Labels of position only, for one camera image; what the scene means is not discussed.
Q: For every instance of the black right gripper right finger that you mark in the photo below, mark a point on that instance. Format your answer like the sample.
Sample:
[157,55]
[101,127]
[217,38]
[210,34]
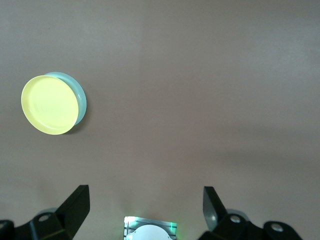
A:
[225,227]

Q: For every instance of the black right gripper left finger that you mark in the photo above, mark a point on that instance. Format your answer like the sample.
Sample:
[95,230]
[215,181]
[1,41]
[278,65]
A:
[67,220]

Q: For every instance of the yellow round plate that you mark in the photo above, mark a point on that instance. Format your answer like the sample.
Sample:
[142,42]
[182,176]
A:
[50,105]

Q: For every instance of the pale green round plate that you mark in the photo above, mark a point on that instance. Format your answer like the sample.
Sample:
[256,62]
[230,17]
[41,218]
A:
[82,100]

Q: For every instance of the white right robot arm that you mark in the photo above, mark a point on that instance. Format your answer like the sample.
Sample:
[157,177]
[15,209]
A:
[150,232]

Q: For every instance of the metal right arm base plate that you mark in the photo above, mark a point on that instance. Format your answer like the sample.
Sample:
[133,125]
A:
[130,221]

